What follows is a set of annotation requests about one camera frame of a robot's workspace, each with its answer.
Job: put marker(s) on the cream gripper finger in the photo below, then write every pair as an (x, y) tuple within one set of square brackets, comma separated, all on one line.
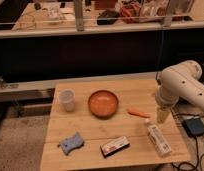
[(162, 114)]

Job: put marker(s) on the orange ceramic bowl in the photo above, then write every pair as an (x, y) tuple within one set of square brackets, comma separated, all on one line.
[(103, 103)]

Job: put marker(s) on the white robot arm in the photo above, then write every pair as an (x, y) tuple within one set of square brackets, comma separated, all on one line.
[(179, 81)]

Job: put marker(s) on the orange carrot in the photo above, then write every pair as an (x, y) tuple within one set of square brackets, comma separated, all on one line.
[(136, 112)]

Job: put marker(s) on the black power adapter box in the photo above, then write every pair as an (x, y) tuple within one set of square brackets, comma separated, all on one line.
[(194, 127)]

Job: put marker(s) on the black and white box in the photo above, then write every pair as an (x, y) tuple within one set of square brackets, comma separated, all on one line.
[(114, 146)]

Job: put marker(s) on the translucent plastic cup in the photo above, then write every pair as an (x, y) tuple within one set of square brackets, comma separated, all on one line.
[(67, 99)]

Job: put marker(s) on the red tool on bench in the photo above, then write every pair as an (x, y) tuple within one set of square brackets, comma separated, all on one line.
[(130, 13)]

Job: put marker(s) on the black bag on bench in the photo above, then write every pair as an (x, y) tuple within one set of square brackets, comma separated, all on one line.
[(107, 17)]

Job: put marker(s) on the grey metal post right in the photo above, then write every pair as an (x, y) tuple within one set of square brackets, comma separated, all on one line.
[(169, 13)]

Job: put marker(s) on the grey metal post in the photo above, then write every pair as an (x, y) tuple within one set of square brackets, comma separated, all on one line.
[(169, 13), (78, 9)]

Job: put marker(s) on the metal rail beam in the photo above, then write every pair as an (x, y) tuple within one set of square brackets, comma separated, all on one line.
[(45, 88)]

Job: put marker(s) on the grey metal post left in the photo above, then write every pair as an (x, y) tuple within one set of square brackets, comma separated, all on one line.
[(78, 9)]

